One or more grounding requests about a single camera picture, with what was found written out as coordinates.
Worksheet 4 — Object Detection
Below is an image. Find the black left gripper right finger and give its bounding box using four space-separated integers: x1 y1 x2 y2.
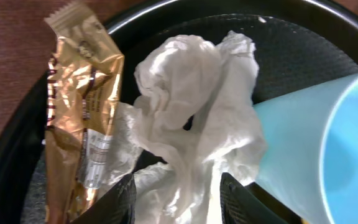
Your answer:
220 172 287 224

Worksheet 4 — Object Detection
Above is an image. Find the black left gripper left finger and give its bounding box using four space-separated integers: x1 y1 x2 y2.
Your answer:
72 174 136 224

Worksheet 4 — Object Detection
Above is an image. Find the light blue plastic cup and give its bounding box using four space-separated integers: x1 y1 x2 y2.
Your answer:
255 74 358 223

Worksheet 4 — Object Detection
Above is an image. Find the white paper napkin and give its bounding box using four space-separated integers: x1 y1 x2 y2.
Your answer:
101 31 266 223

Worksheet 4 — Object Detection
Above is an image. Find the gold snack wrapper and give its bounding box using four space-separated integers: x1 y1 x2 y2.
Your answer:
45 1 124 223

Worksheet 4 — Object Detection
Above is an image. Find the round black tray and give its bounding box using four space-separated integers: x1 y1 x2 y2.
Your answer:
0 0 358 223

